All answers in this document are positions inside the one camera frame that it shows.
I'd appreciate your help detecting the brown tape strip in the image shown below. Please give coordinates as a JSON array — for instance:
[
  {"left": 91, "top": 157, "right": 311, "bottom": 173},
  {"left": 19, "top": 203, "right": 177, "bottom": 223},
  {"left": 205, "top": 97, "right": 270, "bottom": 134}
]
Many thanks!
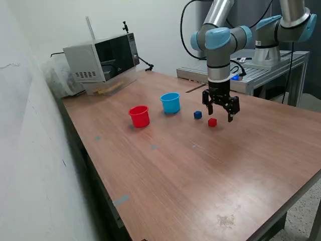
[{"left": 186, "top": 84, "right": 207, "bottom": 93}]

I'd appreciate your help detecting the wooden stick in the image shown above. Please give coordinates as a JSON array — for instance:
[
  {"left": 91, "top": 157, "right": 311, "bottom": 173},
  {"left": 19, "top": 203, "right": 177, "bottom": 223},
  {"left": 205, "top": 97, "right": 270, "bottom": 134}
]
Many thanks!
[
  {"left": 93, "top": 81, "right": 125, "bottom": 93},
  {"left": 97, "top": 85, "right": 121, "bottom": 95}
]

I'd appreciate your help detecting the blue plastic bin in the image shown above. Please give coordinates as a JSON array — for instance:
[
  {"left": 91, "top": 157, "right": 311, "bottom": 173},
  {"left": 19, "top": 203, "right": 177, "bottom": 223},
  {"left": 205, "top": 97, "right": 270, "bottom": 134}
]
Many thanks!
[{"left": 159, "top": 92, "right": 181, "bottom": 114}]

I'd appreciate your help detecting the thin metal rod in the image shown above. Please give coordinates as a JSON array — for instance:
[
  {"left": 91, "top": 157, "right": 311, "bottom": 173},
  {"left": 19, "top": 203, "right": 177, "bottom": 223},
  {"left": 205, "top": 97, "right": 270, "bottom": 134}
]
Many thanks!
[{"left": 85, "top": 16, "right": 96, "bottom": 41}]

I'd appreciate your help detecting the clear plastic stand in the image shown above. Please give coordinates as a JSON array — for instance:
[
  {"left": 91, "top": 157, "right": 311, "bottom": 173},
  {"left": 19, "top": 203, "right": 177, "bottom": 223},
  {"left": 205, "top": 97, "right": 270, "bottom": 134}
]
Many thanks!
[{"left": 82, "top": 67, "right": 138, "bottom": 96}]

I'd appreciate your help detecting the silver microwave oven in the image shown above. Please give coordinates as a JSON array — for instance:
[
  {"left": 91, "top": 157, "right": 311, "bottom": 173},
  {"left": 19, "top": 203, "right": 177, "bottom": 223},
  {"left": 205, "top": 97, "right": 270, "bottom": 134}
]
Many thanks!
[{"left": 62, "top": 32, "right": 140, "bottom": 83}]

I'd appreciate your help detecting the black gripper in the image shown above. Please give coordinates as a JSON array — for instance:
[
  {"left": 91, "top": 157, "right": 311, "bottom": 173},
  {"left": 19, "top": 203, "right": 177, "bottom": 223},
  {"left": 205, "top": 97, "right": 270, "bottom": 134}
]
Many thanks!
[{"left": 202, "top": 79, "right": 240, "bottom": 123}]

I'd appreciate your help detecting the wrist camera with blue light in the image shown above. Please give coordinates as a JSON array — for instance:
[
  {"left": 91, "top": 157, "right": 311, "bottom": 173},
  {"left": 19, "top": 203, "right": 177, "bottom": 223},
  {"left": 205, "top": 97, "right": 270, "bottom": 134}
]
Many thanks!
[{"left": 229, "top": 72, "right": 245, "bottom": 82}]

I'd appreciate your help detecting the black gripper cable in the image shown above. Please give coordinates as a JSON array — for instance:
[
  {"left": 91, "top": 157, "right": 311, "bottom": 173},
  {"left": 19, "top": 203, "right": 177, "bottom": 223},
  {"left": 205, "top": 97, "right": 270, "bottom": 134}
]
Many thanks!
[{"left": 180, "top": 0, "right": 274, "bottom": 78}]

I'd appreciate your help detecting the crumpled clear plastic bag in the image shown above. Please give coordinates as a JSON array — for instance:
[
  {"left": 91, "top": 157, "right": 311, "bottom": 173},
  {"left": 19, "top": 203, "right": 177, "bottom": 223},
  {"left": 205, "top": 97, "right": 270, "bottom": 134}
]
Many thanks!
[{"left": 41, "top": 54, "right": 86, "bottom": 98}]

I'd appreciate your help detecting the long blue tape strip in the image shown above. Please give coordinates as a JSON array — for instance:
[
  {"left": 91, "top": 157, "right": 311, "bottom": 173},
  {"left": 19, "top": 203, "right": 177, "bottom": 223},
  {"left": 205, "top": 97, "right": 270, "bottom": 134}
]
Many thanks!
[{"left": 112, "top": 194, "right": 130, "bottom": 207}]

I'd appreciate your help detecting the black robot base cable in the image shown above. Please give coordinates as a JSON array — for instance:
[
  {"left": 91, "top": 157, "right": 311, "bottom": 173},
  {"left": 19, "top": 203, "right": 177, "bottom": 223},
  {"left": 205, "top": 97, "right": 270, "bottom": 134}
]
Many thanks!
[{"left": 280, "top": 41, "right": 296, "bottom": 104}]

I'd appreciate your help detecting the grey metal robot base table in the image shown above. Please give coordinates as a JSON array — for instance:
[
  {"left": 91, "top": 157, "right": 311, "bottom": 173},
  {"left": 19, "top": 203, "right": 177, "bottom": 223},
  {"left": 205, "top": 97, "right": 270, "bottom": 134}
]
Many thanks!
[{"left": 176, "top": 48, "right": 310, "bottom": 107}]

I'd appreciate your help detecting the red plastic bin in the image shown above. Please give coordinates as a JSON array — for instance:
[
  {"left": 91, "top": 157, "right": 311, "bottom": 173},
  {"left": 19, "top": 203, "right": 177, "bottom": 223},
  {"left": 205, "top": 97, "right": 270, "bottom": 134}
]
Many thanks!
[{"left": 128, "top": 105, "right": 150, "bottom": 129}]

